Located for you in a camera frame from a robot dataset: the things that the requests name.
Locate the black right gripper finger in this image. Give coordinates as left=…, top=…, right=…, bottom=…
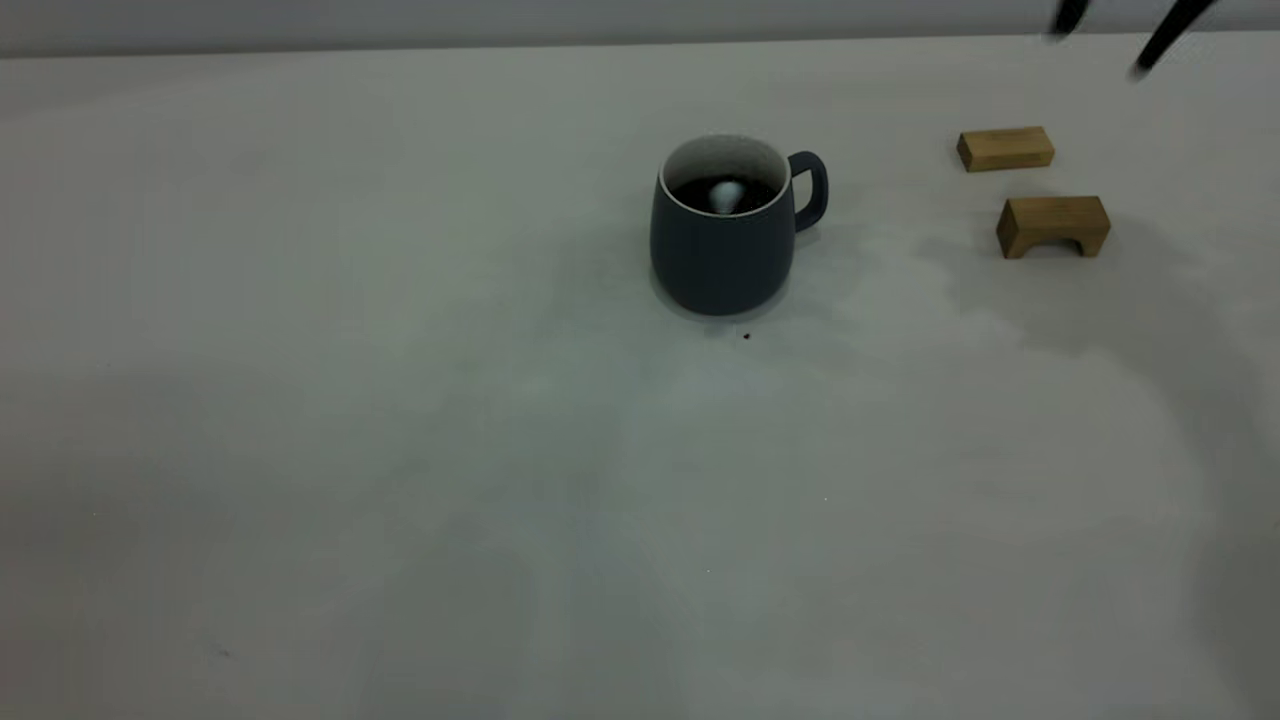
left=1128, top=0, right=1219, bottom=79
left=1046, top=0, right=1093, bottom=41

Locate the dark grey ceramic cup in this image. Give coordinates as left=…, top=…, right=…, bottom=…
left=650, top=133, right=830, bottom=317

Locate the flat rectangular wooden block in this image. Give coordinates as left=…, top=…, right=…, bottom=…
left=956, top=126, right=1056, bottom=174

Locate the arched wooden block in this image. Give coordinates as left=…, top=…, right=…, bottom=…
left=995, top=195, right=1112, bottom=261

